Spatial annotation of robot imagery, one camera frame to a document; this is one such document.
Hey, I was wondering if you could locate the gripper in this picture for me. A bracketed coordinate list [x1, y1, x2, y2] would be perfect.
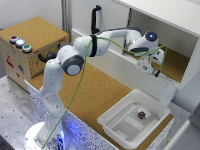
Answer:
[136, 54, 158, 76]

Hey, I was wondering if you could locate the white plastic box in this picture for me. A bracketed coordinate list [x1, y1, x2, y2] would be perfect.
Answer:
[96, 88, 172, 150]

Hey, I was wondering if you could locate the purple block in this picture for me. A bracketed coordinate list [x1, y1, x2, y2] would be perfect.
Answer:
[137, 111, 147, 120]

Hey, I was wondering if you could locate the white cabinet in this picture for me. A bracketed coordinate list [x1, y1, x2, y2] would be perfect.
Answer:
[70, 0, 200, 113]

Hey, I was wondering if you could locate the white sliding door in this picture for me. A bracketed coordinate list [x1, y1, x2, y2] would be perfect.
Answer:
[71, 0, 132, 57]

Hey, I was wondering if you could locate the green button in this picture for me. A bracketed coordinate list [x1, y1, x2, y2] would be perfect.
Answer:
[21, 43, 34, 54]

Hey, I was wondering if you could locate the blue button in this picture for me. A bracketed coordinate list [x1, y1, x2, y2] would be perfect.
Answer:
[14, 38, 26, 49]

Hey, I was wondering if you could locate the red button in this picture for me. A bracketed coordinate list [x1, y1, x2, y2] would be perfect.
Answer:
[9, 34, 20, 45]

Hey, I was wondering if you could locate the black door handle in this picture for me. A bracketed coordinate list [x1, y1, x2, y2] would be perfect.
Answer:
[90, 4, 103, 35]

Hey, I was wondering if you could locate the green cable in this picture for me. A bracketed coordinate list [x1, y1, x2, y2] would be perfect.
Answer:
[40, 36, 169, 149]

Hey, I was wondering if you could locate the black drawer handle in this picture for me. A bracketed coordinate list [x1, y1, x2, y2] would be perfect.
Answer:
[37, 51, 60, 64]

